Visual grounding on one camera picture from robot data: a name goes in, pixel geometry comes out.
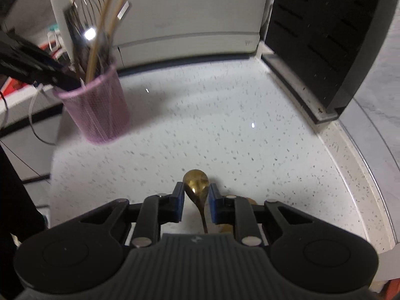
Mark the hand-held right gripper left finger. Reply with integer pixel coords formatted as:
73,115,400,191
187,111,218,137
79,182,186,247

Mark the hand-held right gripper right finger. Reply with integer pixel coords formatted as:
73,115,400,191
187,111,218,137
209,183,315,246

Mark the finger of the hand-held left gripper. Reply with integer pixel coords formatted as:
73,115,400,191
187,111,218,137
28,56,82,91

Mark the small gold spoon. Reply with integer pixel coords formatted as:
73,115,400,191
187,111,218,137
182,169,210,234

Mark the grey handled utensil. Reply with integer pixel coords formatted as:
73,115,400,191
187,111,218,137
63,4,82,72

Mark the pink mesh utensil basket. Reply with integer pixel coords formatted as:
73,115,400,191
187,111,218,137
53,59,131,145

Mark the steel wire whisk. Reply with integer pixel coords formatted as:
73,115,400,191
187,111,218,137
73,0,106,38

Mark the red plastic object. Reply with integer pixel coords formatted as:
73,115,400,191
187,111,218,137
0,78,29,96

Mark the white countertop appliance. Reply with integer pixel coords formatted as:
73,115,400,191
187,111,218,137
45,0,272,69

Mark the orange object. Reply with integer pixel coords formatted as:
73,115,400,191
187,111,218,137
379,287,400,300

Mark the black knife block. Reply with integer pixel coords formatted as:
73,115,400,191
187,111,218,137
261,0,400,124

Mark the wooden handled fork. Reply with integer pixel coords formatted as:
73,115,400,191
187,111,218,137
217,196,258,235

